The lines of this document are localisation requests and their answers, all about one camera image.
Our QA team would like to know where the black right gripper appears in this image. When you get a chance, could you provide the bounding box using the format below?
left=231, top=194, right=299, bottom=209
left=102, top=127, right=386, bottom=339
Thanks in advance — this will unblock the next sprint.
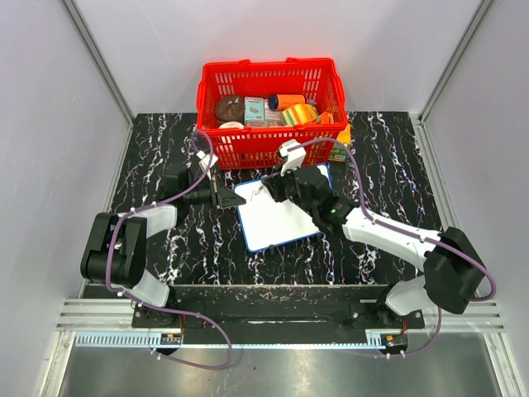
left=264, top=160, right=317, bottom=217

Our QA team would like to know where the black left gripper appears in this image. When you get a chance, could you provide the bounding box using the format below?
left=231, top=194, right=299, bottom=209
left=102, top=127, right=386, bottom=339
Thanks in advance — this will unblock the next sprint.
left=183, top=174, right=245, bottom=210

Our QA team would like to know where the red capped marker pen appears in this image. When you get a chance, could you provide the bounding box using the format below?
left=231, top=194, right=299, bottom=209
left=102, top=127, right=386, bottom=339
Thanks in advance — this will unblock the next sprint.
left=252, top=183, right=269, bottom=195

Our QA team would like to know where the blue framed whiteboard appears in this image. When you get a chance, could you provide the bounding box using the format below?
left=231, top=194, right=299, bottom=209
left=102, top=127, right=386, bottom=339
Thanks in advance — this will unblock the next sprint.
left=233, top=179, right=319, bottom=252

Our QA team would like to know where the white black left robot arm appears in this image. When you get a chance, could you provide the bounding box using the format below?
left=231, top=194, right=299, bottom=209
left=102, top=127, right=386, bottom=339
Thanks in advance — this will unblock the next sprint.
left=80, top=163, right=246, bottom=328

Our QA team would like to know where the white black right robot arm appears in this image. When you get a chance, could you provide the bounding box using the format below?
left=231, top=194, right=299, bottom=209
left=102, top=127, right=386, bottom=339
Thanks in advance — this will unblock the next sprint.
left=262, top=166, right=485, bottom=328

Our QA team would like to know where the green yellow scrubber box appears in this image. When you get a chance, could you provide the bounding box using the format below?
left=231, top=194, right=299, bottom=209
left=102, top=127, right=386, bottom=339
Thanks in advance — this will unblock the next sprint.
left=328, top=124, right=351, bottom=162

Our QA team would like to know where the pink white small box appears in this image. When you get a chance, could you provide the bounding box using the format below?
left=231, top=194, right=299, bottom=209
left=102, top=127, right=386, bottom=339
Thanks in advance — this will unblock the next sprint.
left=264, top=108, right=284, bottom=127

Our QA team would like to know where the white round lid container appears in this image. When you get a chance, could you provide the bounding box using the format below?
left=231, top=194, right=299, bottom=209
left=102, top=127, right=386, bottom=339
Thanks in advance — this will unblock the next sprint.
left=219, top=122, right=245, bottom=129

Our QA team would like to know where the yellow green sponge pack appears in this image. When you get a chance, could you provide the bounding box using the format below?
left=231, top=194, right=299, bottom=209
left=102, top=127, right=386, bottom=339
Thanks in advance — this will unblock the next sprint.
left=280, top=103, right=319, bottom=127

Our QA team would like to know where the orange snack packet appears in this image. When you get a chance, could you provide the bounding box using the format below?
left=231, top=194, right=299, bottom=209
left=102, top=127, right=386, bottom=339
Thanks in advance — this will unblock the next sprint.
left=314, top=112, right=334, bottom=124

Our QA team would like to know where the red plastic shopping basket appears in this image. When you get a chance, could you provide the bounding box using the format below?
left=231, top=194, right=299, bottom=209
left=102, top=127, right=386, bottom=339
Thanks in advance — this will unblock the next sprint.
left=196, top=58, right=348, bottom=170

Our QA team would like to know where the teal snack box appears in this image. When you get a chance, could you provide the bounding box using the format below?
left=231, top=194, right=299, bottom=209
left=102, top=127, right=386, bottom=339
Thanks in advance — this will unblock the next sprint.
left=244, top=97, right=265, bottom=126

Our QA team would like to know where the orange bottle blue cap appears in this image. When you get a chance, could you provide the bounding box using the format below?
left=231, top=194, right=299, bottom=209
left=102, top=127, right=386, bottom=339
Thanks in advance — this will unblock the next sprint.
left=268, top=94, right=306, bottom=111

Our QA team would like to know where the brown round bread pack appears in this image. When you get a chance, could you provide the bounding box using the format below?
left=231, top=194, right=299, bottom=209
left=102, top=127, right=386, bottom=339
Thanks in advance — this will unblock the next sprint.
left=215, top=95, right=245, bottom=123

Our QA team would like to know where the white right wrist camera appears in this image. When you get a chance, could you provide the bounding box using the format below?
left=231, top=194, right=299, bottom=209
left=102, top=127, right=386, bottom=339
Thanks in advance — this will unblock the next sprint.
left=273, top=139, right=306, bottom=176

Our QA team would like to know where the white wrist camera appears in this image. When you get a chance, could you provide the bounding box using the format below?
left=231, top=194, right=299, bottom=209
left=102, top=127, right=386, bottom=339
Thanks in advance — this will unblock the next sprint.
left=197, top=151, right=218, bottom=172
left=273, top=139, right=306, bottom=176

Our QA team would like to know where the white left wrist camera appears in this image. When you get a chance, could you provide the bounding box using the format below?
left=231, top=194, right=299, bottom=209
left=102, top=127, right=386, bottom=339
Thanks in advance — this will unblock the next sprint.
left=197, top=151, right=218, bottom=172

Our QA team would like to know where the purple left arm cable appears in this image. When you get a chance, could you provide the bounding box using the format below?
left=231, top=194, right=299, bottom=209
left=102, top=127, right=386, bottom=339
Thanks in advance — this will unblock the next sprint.
left=105, top=130, right=236, bottom=371

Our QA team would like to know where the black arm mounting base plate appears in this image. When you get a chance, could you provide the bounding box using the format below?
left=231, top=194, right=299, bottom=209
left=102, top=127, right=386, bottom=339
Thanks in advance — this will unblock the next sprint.
left=131, top=285, right=427, bottom=344

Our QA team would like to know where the white slotted cable duct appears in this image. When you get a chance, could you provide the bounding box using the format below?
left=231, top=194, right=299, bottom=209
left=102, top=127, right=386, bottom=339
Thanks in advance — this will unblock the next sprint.
left=74, top=329, right=386, bottom=351

